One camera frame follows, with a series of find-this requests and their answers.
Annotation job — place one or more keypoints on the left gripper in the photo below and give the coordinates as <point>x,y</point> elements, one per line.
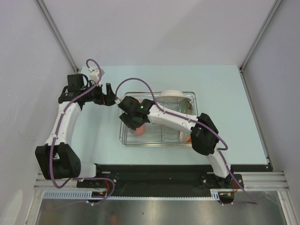
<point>108,99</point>

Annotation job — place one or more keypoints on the orange bowl white inside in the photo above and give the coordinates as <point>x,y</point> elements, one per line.
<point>184,137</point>

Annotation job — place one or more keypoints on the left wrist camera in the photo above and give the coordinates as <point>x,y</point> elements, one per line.
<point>95,75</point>

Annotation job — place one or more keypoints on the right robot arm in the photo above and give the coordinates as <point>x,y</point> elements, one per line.
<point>202,131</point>

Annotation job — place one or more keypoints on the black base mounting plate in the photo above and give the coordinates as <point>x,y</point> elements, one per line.
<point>196,179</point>

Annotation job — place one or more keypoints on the pink plastic cup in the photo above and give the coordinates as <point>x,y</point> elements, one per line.
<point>140,130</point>

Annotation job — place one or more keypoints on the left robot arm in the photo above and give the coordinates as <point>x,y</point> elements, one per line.
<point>56,158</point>

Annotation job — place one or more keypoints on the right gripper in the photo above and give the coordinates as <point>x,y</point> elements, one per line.
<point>126,118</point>

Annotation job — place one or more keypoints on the white slotted cable duct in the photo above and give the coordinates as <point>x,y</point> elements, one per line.
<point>205,195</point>

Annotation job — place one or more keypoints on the metal wire dish rack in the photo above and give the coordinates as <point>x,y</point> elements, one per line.
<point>160,135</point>

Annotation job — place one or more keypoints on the white deep plate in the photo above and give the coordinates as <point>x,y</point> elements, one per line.
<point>171,96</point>

